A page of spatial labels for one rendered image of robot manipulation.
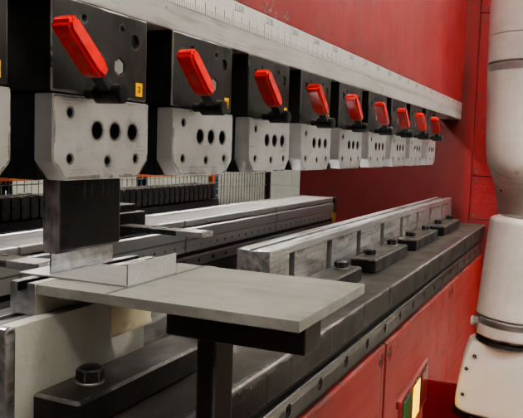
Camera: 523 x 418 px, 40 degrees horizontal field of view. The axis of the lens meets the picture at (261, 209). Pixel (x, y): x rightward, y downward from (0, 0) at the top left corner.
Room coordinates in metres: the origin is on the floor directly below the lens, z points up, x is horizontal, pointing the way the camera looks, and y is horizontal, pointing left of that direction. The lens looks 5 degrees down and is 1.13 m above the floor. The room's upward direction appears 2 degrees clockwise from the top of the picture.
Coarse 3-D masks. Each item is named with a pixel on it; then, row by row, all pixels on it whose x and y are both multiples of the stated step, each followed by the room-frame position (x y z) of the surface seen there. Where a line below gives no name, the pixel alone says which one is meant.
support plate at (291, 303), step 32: (64, 288) 0.64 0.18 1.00; (96, 288) 0.64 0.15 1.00; (160, 288) 0.65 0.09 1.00; (192, 288) 0.65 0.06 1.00; (224, 288) 0.66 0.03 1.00; (256, 288) 0.66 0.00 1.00; (288, 288) 0.67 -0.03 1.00; (320, 288) 0.67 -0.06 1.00; (352, 288) 0.68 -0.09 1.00; (224, 320) 0.57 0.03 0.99; (256, 320) 0.56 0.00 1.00; (288, 320) 0.54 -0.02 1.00
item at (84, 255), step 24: (48, 192) 0.69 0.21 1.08; (72, 192) 0.71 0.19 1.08; (96, 192) 0.74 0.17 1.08; (48, 216) 0.69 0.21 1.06; (72, 216) 0.71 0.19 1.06; (96, 216) 0.74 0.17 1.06; (48, 240) 0.69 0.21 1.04; (72, 240) 0.71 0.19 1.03; (96, 240) 0.74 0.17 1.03; (72, 264) 0.72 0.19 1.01
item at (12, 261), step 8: (0, 256) 0.77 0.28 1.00; (8, 256) 0.77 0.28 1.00; (16, 256) 0.77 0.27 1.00; (24, 256) 0.77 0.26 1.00; (0, 264) 0.75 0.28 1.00; (8, 264) 0.74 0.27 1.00; (16, 264) 0.74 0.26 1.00; (24, 264) 0.73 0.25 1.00; (32, 264) 0.73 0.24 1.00; (40, 264) 0.73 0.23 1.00; (48, 264) 0.74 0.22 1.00
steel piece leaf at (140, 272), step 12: (132, 264) 0.65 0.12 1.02; (144, 264) 0.67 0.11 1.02; (156, 264) 0.69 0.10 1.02; (168, 264) 0.71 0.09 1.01; (48, 276) 0.68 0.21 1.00; (60, 276) 0.68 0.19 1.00; (72, 276) 0.68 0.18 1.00; (84, 276) 0.68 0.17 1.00; (96, 276) 0.69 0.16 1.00; (108, 276) 0.69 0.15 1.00; (120, 276) 0.69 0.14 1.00; (132, 276) 0.65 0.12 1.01; (144, 276) 0.67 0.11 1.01; (156, 276) 0.69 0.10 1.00
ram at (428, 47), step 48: (96, 0) 0.69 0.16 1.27; (144, 0) 0.76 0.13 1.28; (240, 0) 0.97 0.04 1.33; (288, 0) 1.12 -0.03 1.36; (336, 0) 1.33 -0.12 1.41; (384, 0) 1.63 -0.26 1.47; (432, 0) 2.10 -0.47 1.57; (240, 48) 0.97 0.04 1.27; (288, 48) 1.13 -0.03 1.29; (384, 48) 1.65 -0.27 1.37; (432, 48) 2.13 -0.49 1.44
